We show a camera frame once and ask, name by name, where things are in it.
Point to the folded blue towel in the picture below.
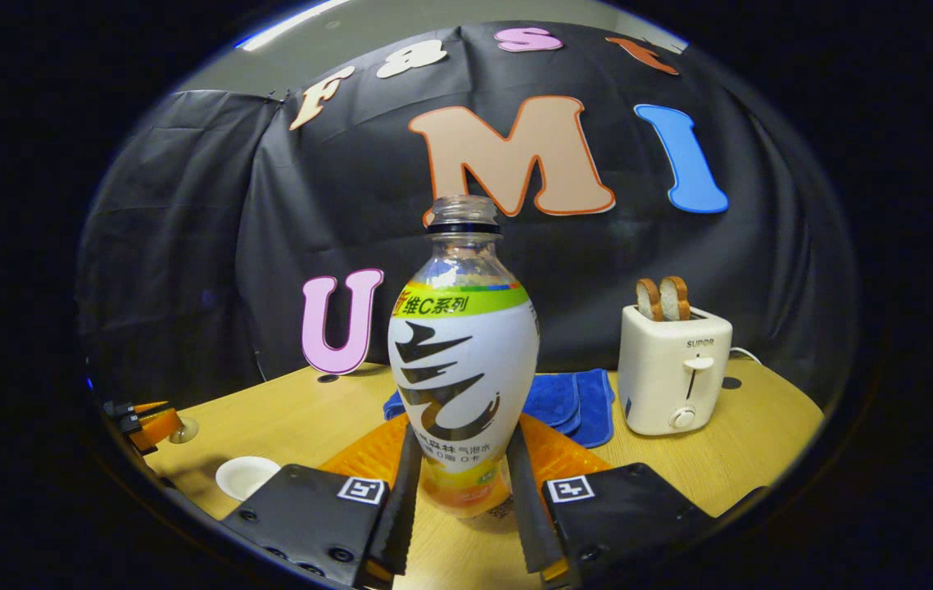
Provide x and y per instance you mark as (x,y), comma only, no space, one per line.
(572,401)

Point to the cream ceramic teacup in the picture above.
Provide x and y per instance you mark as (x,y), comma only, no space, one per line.
(246,477)

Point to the white toaster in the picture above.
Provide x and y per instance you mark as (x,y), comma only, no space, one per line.
(671,377)

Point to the black backdrop cloth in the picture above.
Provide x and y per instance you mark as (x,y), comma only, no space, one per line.
(187,246)

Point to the bread slice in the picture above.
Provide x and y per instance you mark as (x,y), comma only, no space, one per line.
(649,299)
(676,297)

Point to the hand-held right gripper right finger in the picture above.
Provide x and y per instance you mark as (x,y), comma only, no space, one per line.
(527,516)

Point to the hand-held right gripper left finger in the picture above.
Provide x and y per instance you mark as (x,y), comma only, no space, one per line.
(405,508)

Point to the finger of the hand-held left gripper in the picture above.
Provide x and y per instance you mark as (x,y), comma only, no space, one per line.
(156,428)

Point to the clear water bottle white label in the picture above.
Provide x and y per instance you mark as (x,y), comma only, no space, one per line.
(466,360)

